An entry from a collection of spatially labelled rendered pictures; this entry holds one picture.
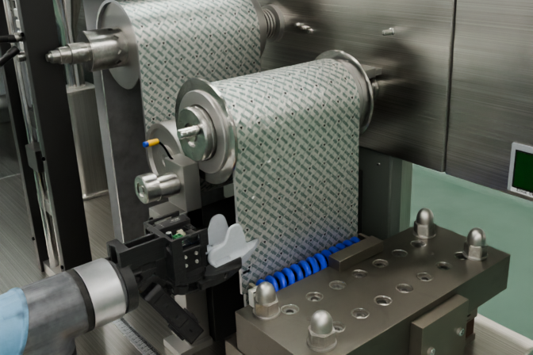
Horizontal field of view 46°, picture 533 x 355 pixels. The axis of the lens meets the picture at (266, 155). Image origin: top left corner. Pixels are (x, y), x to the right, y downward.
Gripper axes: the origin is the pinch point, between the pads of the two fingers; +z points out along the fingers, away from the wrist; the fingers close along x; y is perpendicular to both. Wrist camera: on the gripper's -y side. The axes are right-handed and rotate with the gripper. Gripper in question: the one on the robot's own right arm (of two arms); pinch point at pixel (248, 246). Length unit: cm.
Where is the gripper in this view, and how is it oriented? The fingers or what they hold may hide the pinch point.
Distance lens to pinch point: 87.8
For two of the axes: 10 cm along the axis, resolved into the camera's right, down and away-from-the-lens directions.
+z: 7.8, -2.4, 5.8
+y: -0.4, -9.4, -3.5
